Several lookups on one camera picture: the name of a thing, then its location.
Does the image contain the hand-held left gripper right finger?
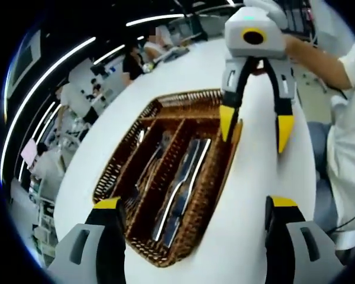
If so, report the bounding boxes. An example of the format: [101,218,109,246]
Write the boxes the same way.
[264,195,346,284]

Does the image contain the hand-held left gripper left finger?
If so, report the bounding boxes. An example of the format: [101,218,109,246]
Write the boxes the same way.
[47,196,127,284]

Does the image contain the steel fork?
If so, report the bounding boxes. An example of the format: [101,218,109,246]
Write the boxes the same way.
[124,188,142,209]
[135,134,171,191]

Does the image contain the brown wicker storage slots tray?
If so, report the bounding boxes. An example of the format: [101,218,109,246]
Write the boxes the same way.
[92,88,243,269]

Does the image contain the grey cloth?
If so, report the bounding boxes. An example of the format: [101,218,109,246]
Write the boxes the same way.
[162,48,191,62]

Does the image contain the person's blue jeans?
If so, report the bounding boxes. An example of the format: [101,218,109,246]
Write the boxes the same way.
[306,121,338,235]

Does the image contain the white ceiling light strip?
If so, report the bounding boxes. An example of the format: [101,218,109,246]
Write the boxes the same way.
[125,14,185,28]
[1,36,97,176]

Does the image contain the pink display screen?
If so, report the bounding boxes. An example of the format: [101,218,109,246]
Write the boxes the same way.
[20,138,38,163]

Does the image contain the white ceiling air vent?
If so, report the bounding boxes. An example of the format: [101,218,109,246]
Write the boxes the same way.
[9,37,43,96]

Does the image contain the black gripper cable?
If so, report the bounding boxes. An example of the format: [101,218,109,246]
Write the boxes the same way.
[327,206,355,234]

